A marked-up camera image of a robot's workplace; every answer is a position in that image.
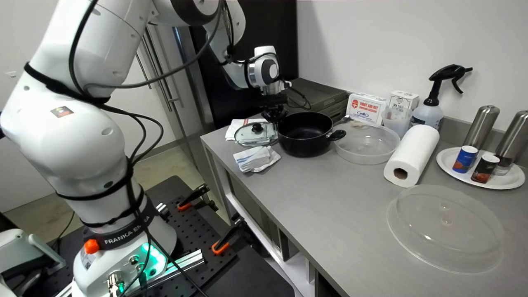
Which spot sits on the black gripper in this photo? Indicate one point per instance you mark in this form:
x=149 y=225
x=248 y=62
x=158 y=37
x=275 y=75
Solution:
x=273 y=101

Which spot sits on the black cooking pot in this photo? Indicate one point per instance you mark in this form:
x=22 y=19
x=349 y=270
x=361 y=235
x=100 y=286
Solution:
x=303 y=134

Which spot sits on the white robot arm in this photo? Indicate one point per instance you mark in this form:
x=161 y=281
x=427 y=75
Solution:
x=57 y=120

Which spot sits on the glass pot lid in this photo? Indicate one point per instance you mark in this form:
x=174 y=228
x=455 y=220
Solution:
x=257 y=134

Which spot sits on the dark grey foam stack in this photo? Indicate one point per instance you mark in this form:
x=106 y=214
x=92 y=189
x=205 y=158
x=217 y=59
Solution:
x=308 y=96

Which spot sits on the white cloth under lid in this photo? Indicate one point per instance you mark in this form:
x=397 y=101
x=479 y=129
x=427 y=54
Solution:
x=238 y=125

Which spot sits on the plastic bagged small item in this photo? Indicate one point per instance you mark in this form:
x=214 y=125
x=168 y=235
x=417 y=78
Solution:
x=257 y=159

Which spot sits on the red white cardboard box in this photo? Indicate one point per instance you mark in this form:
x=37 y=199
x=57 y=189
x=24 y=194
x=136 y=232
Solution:
x=367 y=108

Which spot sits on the clear round plastic bowl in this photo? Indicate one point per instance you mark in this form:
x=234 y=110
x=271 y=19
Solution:
x=367 y=144

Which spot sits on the small white box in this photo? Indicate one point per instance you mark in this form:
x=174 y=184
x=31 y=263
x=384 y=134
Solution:
x=400 y=111

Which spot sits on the paper towel roll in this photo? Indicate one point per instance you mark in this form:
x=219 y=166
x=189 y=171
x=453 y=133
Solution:
x=412 y=156

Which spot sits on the spray bottle black trigger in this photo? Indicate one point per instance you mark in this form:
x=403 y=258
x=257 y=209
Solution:
x=430 y=113

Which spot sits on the left steel shaker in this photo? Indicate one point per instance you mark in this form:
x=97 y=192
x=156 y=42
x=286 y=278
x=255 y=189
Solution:
x=483 y=126

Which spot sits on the steel shaker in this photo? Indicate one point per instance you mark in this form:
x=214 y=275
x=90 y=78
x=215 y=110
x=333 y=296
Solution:
x=483 y=126
x=514 y=139

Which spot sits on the dark spice jar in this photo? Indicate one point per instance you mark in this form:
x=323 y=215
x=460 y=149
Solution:
x=486 y=167

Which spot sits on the white oval plate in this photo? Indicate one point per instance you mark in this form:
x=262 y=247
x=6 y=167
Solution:
x=511 y=181

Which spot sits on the right steel shaker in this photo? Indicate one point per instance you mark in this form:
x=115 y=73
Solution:
x=514 y=139

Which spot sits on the steel door handle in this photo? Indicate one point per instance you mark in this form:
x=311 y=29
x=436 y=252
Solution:
x=156 y=68

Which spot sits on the orange handled clamp upper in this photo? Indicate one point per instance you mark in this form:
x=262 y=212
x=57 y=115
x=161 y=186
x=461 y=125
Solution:
x=197 y=194

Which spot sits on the orange handled clamp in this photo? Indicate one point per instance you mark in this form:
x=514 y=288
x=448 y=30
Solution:
x=197 y=194
x=224 y=245

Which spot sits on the orange handled clamp lower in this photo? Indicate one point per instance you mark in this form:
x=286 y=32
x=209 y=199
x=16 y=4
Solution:
x=224 y=245

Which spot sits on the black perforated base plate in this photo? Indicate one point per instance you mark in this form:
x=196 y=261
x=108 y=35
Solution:
x=240 y=271

